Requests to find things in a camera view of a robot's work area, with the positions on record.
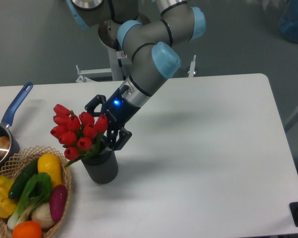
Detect yellow squash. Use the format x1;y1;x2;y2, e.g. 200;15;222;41
37;153;63;189

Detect blue handled saucepan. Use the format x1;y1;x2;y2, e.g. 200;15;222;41
0;82;33;168

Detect orange fruit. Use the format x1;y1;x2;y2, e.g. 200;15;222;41
12;221;42;238

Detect woven wicker basket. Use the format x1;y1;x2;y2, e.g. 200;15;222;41
0;145;73;238

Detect purple eggplant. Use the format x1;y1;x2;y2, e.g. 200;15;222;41
49;184;68;222

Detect blue translucent container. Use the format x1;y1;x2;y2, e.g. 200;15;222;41
279;0;298;43

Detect green cucumber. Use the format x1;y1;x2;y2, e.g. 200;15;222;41
8;158;38;199

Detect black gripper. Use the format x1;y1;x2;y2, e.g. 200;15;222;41
84;85;140;151

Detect brown bread roll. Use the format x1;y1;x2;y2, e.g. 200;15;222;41
0;136;10;158

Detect yellow bell pepper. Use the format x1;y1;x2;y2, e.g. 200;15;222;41
0;175;18;219

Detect dark grey ribbed vase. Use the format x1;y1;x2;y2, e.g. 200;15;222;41
82;136;118;184

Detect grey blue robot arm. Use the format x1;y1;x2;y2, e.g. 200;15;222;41
67;0;206;150

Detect white metal base frame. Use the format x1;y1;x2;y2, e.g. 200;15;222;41
75;55;197;83

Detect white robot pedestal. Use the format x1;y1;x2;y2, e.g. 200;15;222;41
98;12;149;81

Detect red tulip bouquet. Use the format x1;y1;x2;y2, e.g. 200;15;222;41
50;104;109;167

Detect green bok choy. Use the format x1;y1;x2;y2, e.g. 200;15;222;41
7;172;52;230

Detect beige garlic bulb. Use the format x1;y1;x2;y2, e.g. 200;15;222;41
31;203;56;229

